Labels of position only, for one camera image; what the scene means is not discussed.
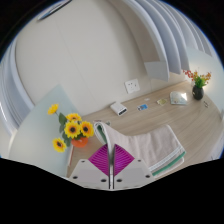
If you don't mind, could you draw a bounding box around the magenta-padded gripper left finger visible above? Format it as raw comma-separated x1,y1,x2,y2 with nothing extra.
68,143,112,190

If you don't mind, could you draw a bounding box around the orange and green flower bunch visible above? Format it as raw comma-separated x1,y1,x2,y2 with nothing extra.
182,69,212,89

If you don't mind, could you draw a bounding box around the small yellowish card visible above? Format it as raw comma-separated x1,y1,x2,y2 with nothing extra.
156,98,169,107

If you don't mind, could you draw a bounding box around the frosted glass desk partition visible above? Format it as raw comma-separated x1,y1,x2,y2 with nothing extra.
184,46,224,111
8,84,81,178

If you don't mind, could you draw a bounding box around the pale grey curtain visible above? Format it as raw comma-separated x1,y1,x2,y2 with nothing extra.
123,0,214,83
0,38,36,134

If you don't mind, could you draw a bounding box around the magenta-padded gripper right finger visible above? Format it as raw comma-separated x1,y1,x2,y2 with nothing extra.
112,143,155,190

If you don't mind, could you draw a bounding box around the black round vase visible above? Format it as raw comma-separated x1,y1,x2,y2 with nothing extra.
191,84,205,101

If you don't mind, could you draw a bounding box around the small white box device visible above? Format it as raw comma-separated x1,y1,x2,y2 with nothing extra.
110,101,129,117

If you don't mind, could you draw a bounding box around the long ceiling light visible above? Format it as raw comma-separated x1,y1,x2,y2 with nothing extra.
36,0,73,22

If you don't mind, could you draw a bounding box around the beige towel with green stripe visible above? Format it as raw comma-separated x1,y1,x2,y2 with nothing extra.
93,121,187,178

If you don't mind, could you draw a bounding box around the small blue card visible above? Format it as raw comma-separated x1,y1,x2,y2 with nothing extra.
136,103,149,112

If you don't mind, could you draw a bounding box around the orange round vase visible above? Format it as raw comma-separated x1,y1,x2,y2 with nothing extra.
70,135,90,149

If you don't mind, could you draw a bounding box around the white wall socket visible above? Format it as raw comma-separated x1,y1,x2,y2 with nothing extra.
124,78,141,95

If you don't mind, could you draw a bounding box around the yellow sunflower bouquet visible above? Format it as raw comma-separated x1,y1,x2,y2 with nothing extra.
47,103,95,154

